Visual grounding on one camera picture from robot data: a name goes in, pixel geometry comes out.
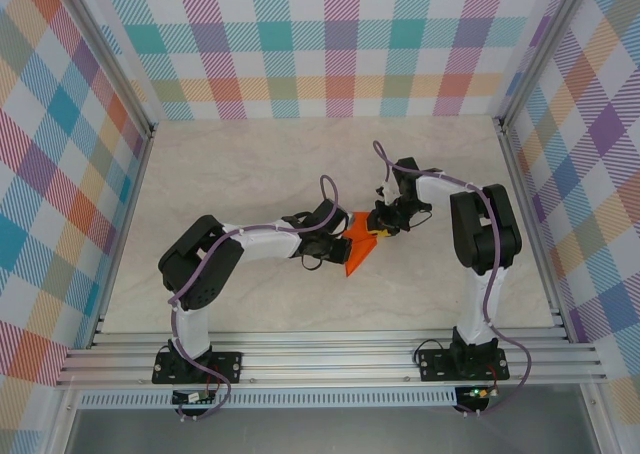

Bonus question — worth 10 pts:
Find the orange paper sheet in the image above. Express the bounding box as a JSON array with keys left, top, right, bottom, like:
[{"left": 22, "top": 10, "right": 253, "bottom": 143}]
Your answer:
[{"left": 342, "top": 211, "right": 381, "bottom": 279}]

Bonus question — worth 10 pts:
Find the circuit board with green light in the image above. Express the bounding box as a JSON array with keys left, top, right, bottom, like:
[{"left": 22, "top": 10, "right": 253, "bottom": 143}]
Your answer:
[{"left": 462, "top": 385, "right": 502, "bottom": 401}]

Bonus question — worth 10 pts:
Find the black circuit board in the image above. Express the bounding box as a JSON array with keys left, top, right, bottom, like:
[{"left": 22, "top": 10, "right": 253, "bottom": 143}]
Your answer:
[{"left": 171, "top": 390, "right": 217, "bottom": 406}]

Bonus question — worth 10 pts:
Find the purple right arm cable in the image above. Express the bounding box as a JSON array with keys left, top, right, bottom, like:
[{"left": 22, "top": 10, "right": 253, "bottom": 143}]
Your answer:
[{"left": 372, "top": 140, "right": 533, "bottom": 418}]

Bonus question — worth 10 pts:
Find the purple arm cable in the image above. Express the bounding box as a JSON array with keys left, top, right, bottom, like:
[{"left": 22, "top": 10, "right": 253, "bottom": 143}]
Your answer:
[
  {"left": 169, "top": 175, "right": 351, "bottom": 422},
  {"left": 372, "top": 140, "right": 533, "bottom": 418}
]

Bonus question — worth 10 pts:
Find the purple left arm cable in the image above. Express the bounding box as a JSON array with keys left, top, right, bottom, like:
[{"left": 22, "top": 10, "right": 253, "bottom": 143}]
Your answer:
[{"left": 169, "top": 175, "right": 351, "bottom": 422}]

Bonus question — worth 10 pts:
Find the aluminium rail frame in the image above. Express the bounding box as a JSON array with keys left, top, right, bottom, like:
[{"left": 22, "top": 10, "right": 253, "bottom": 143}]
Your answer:
[{"left": 53, "top": 329, "right": 610, "bottom": 389}]

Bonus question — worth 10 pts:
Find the aluminium side rail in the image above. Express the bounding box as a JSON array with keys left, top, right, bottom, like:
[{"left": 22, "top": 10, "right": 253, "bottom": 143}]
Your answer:
[
  {"left": 88, "top": 123, "right": 157, "bottom": 350},
  {"left": 492, "top": 116, "right": 574, "bottom": 343}
]

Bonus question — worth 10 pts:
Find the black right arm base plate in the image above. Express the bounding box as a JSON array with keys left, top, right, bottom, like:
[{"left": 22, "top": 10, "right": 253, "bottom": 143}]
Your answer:
[{"left": 416, "top": 348, "right": 511, "bottom": 383}]

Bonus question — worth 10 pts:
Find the perforated metal cable tray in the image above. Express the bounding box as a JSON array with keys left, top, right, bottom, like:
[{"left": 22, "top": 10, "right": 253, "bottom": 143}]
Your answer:
[{"left": 77, "top": 386, "right": 459, "bottom": 409}]

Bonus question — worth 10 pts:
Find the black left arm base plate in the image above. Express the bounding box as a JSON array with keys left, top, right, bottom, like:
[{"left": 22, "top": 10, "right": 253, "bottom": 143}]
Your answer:
[{"left": 151, "top": 350, "right": 245, "bottom": 386}]

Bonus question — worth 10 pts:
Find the aluminium corner post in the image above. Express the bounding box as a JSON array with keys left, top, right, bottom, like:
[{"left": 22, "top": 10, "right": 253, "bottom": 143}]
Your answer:
[
  {"left": 49, "top": 0, "right": 155, "bottom": 138},
  {"left": 494, "top": 0, "right": 601, "bottom": 135}
]

